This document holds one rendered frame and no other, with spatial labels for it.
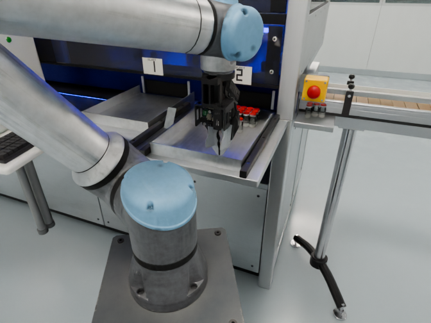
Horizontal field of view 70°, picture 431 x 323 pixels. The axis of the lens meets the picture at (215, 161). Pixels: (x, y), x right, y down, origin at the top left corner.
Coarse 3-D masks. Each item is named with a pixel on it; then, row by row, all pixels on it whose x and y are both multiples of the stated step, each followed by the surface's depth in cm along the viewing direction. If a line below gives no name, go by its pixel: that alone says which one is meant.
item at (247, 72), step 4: (236, 68) 102; (240, 68) 102; (244, 68) 101; (248, 68) 101; (236, 72) 103; (240, 72) 103; (244, 72) 102; (248, 72) 102; (240, 76) 103; (244, 76) 103; (248, 76) 102; (232, 80) 105; (244, 80) 103; (248, 80) 103; (244, 84) 104; (248, 84) 103
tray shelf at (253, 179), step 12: (192, 108) 115; (264, 120) 105; (120, 132) 97; (132, 132) 97; (156, 132) 97; (276, 132) 97; (144, 144) 89; (276, 144) 90; (156, 156) 83; (264, 156) 83; (192, 168) 78; (204, 168) 78; (216, 168) 78; (252, 168) 78; (264, 168) 78; (228, 180) 76; (240, 180) 74; (252, 180) 73
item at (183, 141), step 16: (192, 112) 103; (176, 128) 95; (192, 128) 99; (256, 128) 99; (160, 144) 81; (176, 144) 89; (192, 144) 89; (240, 144) 89; (192, 160) 80; (208, 160) 78; (224, 160) 76; (240, 160) 74
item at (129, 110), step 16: (128, 96) 124; (144, 96) 127; (160, 96) 127; (192, 96) 121; (96, 112) 109; (112, 112) 111; (128, 112) 111; (144, 112) 111; (160, 112) 111; (128, 128) 98; (144, 128) 96
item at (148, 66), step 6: (144, 60) 114; (150, 60) 113; (156, 60) 112; (144, 66) 115; (150, 66) 114; (156, 66) 113; (162, 66) 113; (144, 72) 117; (150, 72) 116; (156, 72) 115; (162, 72) 114
